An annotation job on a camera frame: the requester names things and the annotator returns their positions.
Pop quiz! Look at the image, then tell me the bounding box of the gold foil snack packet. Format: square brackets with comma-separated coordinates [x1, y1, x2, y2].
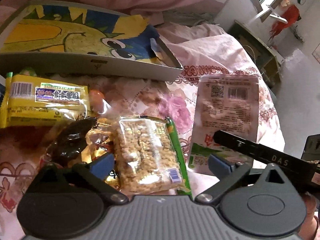
[81, 118, 120, 190]

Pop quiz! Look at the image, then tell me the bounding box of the dark dried fruit clear packet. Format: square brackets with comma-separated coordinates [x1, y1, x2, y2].
[47, 117, 97, 167]

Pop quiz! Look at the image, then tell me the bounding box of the puffed rice bar green packet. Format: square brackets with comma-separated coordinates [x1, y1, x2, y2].
[114, 116, 191, 196]

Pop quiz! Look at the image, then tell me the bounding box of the yellow cake snack packet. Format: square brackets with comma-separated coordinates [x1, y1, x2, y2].
[1, 72, 91, 128]

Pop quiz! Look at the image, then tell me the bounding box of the orange jelly snack bag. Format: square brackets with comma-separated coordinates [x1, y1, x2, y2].
[89, 89, 111, 117]

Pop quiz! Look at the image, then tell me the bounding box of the dark wooden bedside cabinet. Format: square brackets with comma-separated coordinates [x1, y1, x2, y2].
[228, 20, 281, 89]

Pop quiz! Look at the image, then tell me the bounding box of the grey tray with cartoon liner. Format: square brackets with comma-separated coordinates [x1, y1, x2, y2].
[1, 0, 183, 81]

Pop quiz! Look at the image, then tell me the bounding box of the red hanging garment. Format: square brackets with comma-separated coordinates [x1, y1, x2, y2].
[269, 0, 301, 40]

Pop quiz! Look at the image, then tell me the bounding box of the white drying rack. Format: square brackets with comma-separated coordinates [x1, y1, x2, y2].
[255, 5, 288, 24]

